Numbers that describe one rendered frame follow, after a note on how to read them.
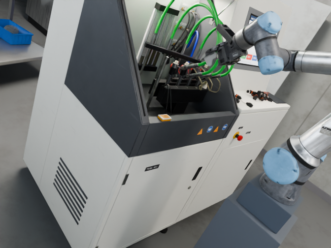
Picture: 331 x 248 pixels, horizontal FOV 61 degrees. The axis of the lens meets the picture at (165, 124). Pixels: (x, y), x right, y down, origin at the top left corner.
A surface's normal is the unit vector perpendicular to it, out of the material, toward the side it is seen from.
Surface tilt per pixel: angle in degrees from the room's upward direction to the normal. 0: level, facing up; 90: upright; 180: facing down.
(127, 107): 90
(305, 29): 81
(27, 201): 0
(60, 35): 90
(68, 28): 90
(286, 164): 97
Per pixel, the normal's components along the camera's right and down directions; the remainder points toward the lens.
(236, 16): 0.69, 0.36
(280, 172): -0.77, 0.14
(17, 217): 0.37, -0.82
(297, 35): -0.56, 0.00
